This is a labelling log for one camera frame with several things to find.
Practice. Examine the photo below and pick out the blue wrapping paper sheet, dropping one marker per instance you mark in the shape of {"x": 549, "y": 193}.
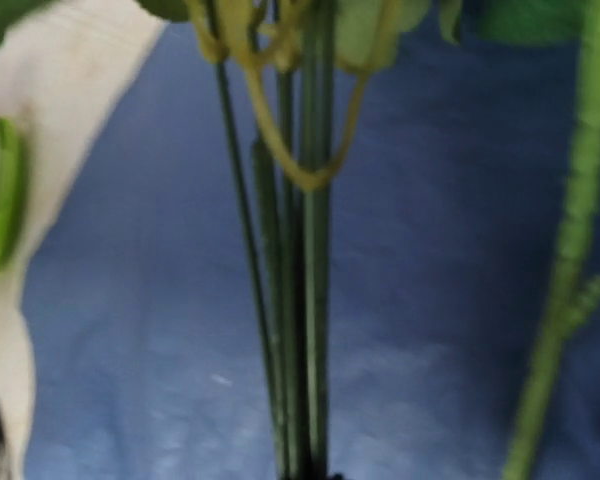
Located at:
{"x": 443, "y": 228}

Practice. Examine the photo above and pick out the blue fake flower bunch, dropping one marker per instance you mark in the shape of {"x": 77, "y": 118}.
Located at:
{"x": 291, "y": 76}

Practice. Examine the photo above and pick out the pale pink fake flower stem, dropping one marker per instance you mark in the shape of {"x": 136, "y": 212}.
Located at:
{"x": 571, "y": 297}

